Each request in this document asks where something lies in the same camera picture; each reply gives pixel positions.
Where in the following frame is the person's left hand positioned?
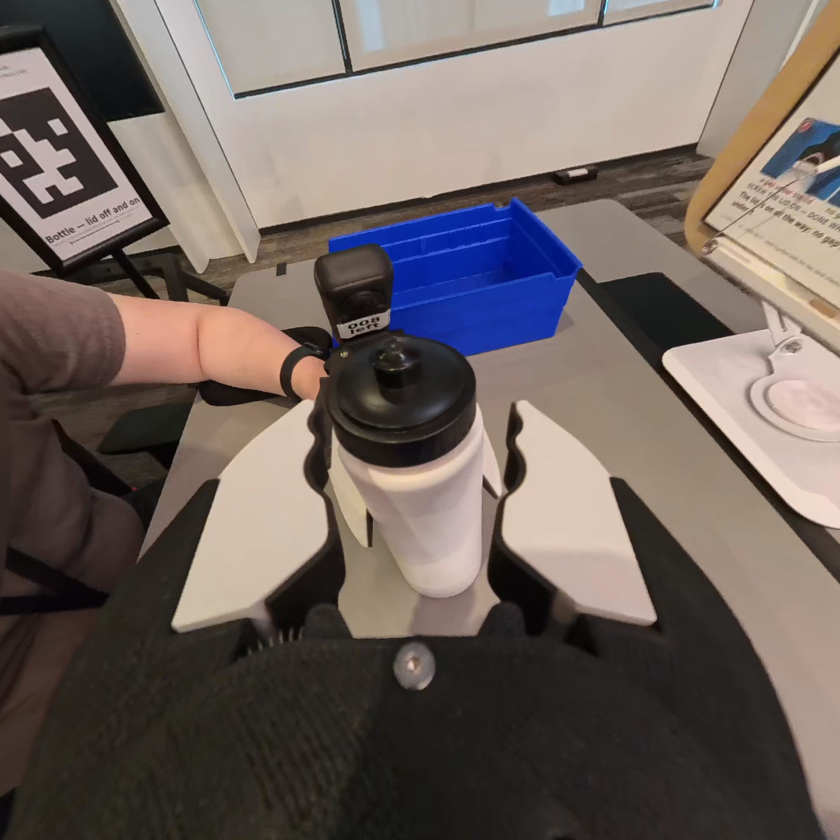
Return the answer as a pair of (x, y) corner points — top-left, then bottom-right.
(292, 357), (329, 403)

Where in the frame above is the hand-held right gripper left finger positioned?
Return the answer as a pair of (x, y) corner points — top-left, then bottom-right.
(172, 399), (347, 647)

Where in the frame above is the black bottle lid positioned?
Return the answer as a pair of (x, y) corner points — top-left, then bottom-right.
(325, 339), (478, 463)

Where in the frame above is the white plastic bottle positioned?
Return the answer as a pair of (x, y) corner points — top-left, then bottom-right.
(331, 403), (487, 599)

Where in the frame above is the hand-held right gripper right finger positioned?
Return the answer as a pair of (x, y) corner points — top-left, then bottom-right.
(487, 399), (658, 647)

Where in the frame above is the black lanyard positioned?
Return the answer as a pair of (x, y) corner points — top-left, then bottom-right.
(0, 546), (110, 616)

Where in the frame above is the framed marker poster easel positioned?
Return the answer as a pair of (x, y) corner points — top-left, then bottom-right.
(0, 26), (227, 309)

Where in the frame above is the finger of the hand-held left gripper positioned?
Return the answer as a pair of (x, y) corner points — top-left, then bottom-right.
(481, 407), (504, 500)
(330, 453), (376, 547)

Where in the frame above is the black wristband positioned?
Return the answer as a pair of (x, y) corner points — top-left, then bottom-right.
(279, 344), (329, 403)

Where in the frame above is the person's brown grey shirt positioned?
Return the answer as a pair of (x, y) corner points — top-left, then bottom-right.
(0, 269), (147, 798)

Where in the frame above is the blue plastic bin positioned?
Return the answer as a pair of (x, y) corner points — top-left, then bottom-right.
(328, 198), (584, 358)

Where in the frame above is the large window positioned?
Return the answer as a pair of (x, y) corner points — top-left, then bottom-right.
(193, 0), (719, 99)

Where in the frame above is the instruction board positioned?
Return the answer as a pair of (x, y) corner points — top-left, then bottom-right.
(684, 0), (840, 309)

